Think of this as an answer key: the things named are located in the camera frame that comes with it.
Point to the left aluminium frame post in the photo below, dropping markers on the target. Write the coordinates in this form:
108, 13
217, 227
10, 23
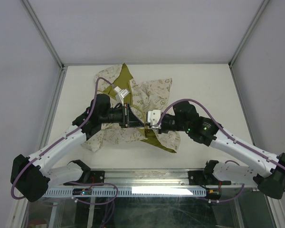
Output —
41, 31

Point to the aluminium mounting rail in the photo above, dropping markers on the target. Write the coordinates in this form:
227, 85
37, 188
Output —
147, 177

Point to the cream green printed jacket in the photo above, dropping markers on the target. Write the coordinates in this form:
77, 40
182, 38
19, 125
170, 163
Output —
143, 97

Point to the right aluminium frame post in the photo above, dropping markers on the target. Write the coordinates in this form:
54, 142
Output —
249, 31

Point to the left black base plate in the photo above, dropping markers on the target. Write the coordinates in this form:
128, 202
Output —
92, 176

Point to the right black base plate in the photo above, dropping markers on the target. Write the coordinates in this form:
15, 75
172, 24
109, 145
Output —
196, 177

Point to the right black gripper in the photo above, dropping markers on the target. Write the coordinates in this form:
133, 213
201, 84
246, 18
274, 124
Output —
161, 130

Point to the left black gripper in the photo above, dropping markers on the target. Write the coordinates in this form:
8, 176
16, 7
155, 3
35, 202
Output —
129, 119

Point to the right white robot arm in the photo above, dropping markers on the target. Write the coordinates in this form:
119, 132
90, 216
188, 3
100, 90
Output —
263, 170

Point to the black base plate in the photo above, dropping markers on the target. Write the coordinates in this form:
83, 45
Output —
196, 177
92, 176

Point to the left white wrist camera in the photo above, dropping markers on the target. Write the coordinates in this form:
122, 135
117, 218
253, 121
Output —
121, 94

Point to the slotted grey cable duct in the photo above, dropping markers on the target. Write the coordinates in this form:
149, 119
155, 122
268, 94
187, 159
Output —
136, 191

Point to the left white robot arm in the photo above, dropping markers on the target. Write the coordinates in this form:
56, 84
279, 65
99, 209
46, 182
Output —
33, 175

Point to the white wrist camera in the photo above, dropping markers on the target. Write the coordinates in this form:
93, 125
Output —
121, 94
153, 117

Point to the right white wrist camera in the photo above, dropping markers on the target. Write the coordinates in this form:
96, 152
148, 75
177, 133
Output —
153, 117

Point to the aluminium frame post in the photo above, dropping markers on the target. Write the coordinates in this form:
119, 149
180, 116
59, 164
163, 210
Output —
249, 31
41, 31

